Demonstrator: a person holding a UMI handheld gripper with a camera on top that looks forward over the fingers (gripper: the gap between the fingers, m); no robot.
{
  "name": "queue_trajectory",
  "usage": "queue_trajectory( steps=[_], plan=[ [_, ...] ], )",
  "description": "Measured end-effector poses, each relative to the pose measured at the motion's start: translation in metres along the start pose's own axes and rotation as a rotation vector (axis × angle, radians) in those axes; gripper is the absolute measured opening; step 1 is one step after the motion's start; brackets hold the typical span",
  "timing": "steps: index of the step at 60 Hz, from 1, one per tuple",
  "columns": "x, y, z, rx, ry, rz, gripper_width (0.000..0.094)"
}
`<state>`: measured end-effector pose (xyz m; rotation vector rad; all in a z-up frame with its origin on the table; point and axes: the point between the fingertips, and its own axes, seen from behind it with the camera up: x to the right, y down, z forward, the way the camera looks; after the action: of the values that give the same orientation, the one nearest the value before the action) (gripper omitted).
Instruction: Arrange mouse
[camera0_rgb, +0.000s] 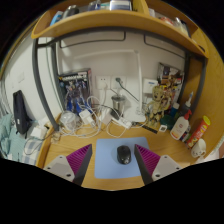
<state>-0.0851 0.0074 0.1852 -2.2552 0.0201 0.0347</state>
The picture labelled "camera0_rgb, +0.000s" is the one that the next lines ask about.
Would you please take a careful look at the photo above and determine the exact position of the white wall outlet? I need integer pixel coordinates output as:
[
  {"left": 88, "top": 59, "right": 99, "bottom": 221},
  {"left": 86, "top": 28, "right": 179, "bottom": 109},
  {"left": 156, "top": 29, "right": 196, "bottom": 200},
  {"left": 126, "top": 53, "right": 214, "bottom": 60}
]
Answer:
[
  {"left": 110, "top": 75, "right": 128, "bottom": 91},
  {"left": 95, "top": 75, "right": 111, "bottom": 91}
]

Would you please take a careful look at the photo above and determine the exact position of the white lotion bottle red pump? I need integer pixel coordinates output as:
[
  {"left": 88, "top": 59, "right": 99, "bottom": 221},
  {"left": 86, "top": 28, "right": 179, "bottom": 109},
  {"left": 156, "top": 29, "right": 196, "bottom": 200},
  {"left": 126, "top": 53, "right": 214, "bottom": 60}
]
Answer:
[{"left": 169, "top": 109, "right": 194, "bottom": 141}]

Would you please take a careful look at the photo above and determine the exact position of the white power strip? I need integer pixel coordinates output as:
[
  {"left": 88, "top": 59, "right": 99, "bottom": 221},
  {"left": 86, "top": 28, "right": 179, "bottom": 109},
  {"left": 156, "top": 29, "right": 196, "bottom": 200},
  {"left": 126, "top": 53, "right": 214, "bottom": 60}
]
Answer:
[{"left": 109, "top": 116, "right": 133, "bottom": 131}]

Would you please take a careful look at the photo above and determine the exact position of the black hanging bag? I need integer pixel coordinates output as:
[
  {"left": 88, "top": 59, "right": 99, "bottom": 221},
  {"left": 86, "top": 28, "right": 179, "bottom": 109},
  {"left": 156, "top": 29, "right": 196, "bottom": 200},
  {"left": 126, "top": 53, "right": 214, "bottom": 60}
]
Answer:
[{"left": 12, "top": 89, "right": 33, "bottom": 140}]

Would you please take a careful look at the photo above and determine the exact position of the dark green round container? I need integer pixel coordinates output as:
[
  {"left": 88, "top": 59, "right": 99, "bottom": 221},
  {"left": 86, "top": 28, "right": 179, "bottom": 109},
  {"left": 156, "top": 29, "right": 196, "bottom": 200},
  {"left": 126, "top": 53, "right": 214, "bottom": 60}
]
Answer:
[{"left": 163, "top": 114, "right": 178, "bottom": 131}]

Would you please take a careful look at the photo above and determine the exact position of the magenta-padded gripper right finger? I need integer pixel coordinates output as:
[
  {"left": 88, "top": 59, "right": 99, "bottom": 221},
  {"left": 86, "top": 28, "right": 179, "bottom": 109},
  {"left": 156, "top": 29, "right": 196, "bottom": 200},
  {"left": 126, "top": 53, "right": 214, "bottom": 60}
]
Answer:
[{"left": 133, "top": 143, "right": 183, "bottom": 185}]

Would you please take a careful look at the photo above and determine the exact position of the comic print poster box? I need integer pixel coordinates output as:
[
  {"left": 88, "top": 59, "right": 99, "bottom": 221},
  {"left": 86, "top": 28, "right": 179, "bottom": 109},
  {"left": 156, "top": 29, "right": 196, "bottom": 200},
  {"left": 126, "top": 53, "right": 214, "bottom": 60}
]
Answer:
[{"left": 156, "top": 62, "right": 185, "bottom": 108}]

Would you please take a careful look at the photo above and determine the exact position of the teal cloth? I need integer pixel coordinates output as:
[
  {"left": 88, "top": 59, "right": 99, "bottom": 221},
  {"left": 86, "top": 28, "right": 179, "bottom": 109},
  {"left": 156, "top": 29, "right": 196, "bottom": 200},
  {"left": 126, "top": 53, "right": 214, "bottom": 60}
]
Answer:
[{"left": 0, "top": 114, "right": 45, "bottom": 165}]

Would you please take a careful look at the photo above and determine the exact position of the small blue bottle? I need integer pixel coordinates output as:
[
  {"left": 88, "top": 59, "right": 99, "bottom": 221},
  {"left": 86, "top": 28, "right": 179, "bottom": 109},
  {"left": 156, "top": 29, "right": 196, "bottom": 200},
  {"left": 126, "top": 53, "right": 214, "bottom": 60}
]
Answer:
[{"left": 169, "top": 102, "right": 181, "bottom": 118}]

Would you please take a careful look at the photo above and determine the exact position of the light blue mouse pad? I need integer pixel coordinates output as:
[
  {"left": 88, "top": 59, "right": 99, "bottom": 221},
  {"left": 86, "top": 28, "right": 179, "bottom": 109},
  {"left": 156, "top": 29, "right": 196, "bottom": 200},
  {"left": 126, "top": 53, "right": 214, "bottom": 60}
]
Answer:
[{"left": 94, "top": 136, "right": 151, "bottom": 180}]

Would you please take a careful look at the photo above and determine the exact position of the black power adapter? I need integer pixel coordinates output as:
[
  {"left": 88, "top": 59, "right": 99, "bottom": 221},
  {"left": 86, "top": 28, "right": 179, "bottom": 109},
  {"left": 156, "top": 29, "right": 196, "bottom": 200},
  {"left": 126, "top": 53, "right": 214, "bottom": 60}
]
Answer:
[{"left": 109, "top": 108, "right": 121, "bottom": 121}]

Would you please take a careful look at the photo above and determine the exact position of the white mug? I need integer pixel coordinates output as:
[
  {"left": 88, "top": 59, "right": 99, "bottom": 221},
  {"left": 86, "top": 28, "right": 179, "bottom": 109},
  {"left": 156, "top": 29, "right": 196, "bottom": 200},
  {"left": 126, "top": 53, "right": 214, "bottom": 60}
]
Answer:
[{"left": 190, "top": 138, "right": 208, "bottom": 159}]

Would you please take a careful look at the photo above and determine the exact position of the white desk lamp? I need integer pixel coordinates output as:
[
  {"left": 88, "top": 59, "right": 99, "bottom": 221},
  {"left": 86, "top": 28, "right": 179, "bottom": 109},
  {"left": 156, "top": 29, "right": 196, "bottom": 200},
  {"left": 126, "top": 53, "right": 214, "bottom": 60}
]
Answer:
[{"left": 69, "top": 49, "right": 148, "bottom": 125}]

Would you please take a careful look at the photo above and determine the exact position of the white cable tangle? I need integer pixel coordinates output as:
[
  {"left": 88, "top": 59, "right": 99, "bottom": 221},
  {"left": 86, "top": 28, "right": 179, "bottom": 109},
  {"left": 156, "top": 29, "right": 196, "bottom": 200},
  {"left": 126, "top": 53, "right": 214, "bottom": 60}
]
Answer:
[{"left": 59, "top": 86, "right": 148, "bottom": 140}]

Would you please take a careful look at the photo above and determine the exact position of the steel cup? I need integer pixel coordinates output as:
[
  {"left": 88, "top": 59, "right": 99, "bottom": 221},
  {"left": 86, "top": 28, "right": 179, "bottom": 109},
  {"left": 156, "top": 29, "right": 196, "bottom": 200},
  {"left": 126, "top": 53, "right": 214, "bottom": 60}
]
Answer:
[{"left": 111, "top": 94, "right": 127, "bottom": 115}]

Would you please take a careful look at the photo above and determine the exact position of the large white charger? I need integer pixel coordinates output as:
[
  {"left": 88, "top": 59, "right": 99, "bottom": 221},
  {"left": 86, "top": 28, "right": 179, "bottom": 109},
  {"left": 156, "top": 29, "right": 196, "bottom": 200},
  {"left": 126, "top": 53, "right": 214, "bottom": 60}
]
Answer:
[{"left": 99, "top": 109, "right": 113, "bottom": 125}]

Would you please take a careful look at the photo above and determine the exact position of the black computer mouse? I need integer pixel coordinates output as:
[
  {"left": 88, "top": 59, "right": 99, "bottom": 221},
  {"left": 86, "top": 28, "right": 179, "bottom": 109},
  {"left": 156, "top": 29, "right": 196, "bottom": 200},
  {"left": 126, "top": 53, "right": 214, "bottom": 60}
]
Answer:
[{"left": 116, "top": 145, "right": 132, "bottom": 166}]

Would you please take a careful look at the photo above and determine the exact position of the small white charger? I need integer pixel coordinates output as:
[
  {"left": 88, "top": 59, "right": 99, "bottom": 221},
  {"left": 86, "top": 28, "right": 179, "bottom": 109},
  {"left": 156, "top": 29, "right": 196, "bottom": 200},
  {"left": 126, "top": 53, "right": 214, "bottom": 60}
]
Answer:
[{"left": 78, "top": 109, "right": 93, "bottom": 126}]

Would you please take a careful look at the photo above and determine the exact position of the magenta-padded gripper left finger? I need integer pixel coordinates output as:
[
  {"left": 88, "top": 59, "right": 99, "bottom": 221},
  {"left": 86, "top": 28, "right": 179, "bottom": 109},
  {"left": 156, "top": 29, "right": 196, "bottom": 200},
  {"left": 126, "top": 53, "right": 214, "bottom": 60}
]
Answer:
[{"left": 43, "top": 143, "right": 94, "bottom": 187}]

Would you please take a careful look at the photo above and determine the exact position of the black ruler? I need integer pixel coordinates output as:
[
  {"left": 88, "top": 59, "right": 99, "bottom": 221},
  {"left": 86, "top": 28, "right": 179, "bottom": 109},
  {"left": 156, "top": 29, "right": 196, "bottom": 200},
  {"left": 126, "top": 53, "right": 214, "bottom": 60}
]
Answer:
[{"left": 131, "top": 121, "right": 159, "bottom": 135}]

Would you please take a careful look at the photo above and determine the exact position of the wooden shelf unit dark frame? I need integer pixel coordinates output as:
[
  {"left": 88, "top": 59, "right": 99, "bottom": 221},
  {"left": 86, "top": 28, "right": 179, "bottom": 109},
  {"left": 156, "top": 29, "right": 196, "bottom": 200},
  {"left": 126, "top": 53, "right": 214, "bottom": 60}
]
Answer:
[{"left": 30, "top": 0, "right": 211, "bottom": 133}]

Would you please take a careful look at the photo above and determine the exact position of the dark cable green plug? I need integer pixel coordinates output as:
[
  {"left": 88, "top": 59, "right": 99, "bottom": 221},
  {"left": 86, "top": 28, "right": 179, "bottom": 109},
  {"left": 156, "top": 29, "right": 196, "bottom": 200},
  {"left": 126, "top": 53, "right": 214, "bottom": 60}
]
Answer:
[{"left": 114, "top": 77, "right": 141, "bottom": 103}]

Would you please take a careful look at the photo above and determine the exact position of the robot model kit box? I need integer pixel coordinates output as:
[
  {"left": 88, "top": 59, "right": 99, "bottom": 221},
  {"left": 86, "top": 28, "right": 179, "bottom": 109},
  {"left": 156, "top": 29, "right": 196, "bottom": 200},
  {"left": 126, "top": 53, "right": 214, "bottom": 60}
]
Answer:
[{"left": 57, "top": 68, "right": 94, "bottom": 115}]

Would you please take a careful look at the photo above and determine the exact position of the red chip can yellow lid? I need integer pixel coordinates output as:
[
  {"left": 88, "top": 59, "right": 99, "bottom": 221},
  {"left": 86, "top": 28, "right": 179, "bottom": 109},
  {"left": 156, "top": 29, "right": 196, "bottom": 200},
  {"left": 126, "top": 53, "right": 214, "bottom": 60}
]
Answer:
[{"left": 185, "top": 115, "right": 212, "bottom": 149}]

